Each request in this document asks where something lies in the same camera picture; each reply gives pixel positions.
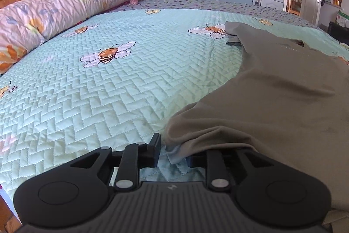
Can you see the grey t-shirt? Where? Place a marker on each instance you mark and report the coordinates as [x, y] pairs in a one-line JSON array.
[[288, 102]]

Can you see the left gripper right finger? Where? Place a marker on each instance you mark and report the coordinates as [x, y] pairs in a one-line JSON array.
[[217, 178]]

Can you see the black chair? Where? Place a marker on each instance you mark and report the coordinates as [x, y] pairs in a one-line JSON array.
[[338, 32]]

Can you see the wooden dining chair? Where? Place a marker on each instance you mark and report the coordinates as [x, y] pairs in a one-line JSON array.
[[290, 9]]

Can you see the mint quilted bee bedspread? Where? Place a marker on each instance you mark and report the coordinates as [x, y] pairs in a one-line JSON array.
[[117, 78]]

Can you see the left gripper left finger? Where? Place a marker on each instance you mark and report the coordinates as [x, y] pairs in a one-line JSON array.
[[132, 159]]

